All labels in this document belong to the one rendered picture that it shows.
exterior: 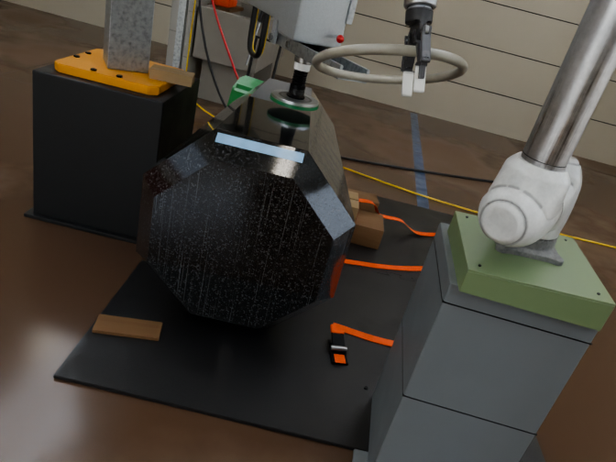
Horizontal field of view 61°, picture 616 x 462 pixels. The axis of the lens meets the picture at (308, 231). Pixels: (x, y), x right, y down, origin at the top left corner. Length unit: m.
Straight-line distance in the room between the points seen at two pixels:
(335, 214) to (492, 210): 0.83
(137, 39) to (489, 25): 5.26
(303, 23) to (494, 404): 1.54
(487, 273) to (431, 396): 0.44
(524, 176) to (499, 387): 0.63
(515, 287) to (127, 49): 2.05
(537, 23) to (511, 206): 6.19
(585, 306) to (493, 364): 0.29
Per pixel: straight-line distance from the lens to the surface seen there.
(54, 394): 2.01
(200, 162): 1.93
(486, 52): 7.29
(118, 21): 2.72
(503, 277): 1.39
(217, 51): 5.23
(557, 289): 1.44
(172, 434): 1.89
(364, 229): 3.14
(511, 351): 1.55
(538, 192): 1.27
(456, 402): 1.65
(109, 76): 2.63
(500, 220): 1.26
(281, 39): 2.47
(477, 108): 7.40
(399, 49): 1.54
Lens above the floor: 1.44
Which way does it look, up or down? 27 degrees down
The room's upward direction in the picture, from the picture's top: 15 degrees clockwise
